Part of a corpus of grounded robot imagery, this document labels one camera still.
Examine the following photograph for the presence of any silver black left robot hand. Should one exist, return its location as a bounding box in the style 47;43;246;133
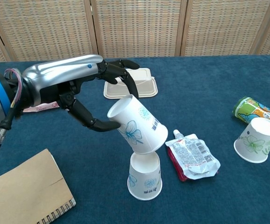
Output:
22;54;140;133

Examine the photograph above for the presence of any white paper cup blue flower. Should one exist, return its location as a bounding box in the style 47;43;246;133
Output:
106;94;169;155
127;151;163;201

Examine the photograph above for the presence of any white paper cup green flower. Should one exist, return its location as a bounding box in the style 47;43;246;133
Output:
233;117;270;164

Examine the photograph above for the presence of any pink wet wipes pack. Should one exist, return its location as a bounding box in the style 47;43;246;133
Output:
22;101;61;113

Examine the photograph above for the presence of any beige lidded lunch box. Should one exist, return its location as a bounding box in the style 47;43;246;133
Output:
103;67;159;99

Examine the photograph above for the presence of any woven wooden folding screen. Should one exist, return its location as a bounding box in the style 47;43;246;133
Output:
0;0;270;63

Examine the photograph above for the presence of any kraft spiral notebook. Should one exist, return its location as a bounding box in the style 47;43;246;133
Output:
0;148;77;224

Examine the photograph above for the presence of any blue velvet tablecloth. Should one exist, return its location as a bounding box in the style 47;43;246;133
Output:
0;54;270;224

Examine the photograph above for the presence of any white red spout pouch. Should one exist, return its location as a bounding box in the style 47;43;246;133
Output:
165;129;221;182

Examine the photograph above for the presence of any green orange snack can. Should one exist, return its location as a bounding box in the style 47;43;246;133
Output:
232;97;270;140

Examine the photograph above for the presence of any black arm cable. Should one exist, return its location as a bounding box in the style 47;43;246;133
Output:
0;109;21;160

